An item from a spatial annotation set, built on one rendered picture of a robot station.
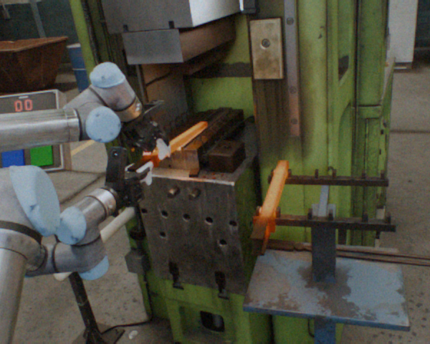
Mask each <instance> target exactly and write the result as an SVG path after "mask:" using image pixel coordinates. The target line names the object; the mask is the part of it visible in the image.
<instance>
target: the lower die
mask: <svg viewBox="0 0 430 344"><path fill-rule="evenodd" d="M218 109H227V110H225V111H224V112H223V113H221V114H220V115H219V117H217V118H216V119H215V120H213V121H212V122H211V123H209V124H208V125H206V126H205V127H204V129H202V130H201V131H200V132H198V133H197V134H195V135H194V136H193V137H192V138H190V139H189V140H188V141H187V142H186V143H184V144H183V145H182V146H181V149H180V150H175V151H174V152H172V153H171V154H170V156H169V157H168V156H167V157H165V158H164V159H163V160H161V161H160V162H159V166H158V167H157V168H169V167H168V164H170V165H171V167H170V168H172V169H181V170H191V169H193V168H200V170H201V169H202V168H203V167H204V166H205V165H206V164H207V163H208V162H209V161H207V162H206V163H202V162H201V160H200V159H201V156H202V155H203V148H202V143H201V142H200V141H196V142H195V145H194V144H193V142H194V139H196V138H199V137H200V135H201V134H205V132H206V130H210V129H211V126H212V125H216V122H217V121H218V120H221V118H223V117H226V114H227V113H233V114H235V120H236V123H238V122H241V121H243V120H244V114H243V109H232V108H231V107H219V108H218ZM218 109H216V110H213V109H209V110H207V111H199V112H198V113H196V114H195V115H193V117H192V118H190V119H188V120H187V121H186V122H185V123H183V124H181V125H179V126H178V127H177V128H176V129H175V130H173V132H170V133H169V134H167V136H168V139H169V142H171V141H172V140H173V139H174V138H176V137H178V136H179V135H180V134H182V133H185V132H186V131H187V130H189V129H191V127H193V126H194V125H195V124H198V123H200V122H203V121H205V120H206V119H207V118H209V117H211V115H212V114H214V113H215V112H216V111H217V110H218ZM227 117H228V118H229V119H230V123H231V128H232V127H233V123H234V121H233V117H232V114H228V115H227ZM223 121H224V122H225V124H226V131H227V132H228V131H229V121H228V119H226V118H224V119H223ZM217 125H218V126H219V128H220V131H221V135H222V137H223V136H224V132H225V131H224V124H223V123H221V122H219V123H218V124H217ZM243 129H244V126H243V128H242V129H241V130H243ZM213 131H214V132H215V135H216V142H217V141H218V139H219V129H218V128H217V127H216V126H214V127H213ZM239 132H240V131H239ZM237 134H238V133H237ZM237 134H236V135H237ZM207 135H208V136H209V137H210V141H211V146H213V145H214V134H213V133H212V132H211V131H208V132H207ZM236 135H235V136H236ZM235 136H233V137H232V138H234V137H235ZM232 138H231V139H232ZM201 139H202V141H203V142H204V149H205V151H207V150H208V146H209V144H208V138H207V137H206V136H205V135H203V136H201ZM231 139H230V140H229V141H231Z"/></svg>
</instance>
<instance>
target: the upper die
mask: <svg viewBox="0 0 430 344"><path fill-rule="evenodd" d="M122 38H123V44H124V45H125V51H126V55H127V60H128V64H129V65H134V64H153V63H171V62H185V61H187V60H189V59H192V58H194V57H197V56H198V55H199V54H201V53H204V52H206V51H208V50H210V49H213V48H215V47H218V46H219V45H221V44H225V42H228V41H229V40H231V39H235V38H236V29H235V21H234V14H230V15H228V16H224V17H222V18H218V19H215V20H214V21H210V22H207V23H205V24H201V25H198V26H195V27H188V28H177V29H176V28H172V29H159V30H150V31H140V32H122Z"/></svg>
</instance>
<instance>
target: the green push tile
mask: <svg viewBox="0 0 430 344"><path fill-rule="evenodd" d="M30 158H32V166H36V167H44V166H50V165H54V154H53V145H50V146H44V147H38V148H30Z"/></svg>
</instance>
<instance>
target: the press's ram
mask: <svg viewBox="0 0 430 344"><path fill-rule="evenodd" d="M101 3H102V9H104V13H105V20H106V24H107V30H108V33H110V34H112V33H122V32H140V31H150V30H159V29H172V28H176V29H177V28H188V27H195V26H198V25H201V24H205V23H207V22H212V21H214V20H215V19H218V18H222V17H224V16H228V15H230V14H235V13H237V12H240V11H241V10H243V8H241V0H101Z"/></svg>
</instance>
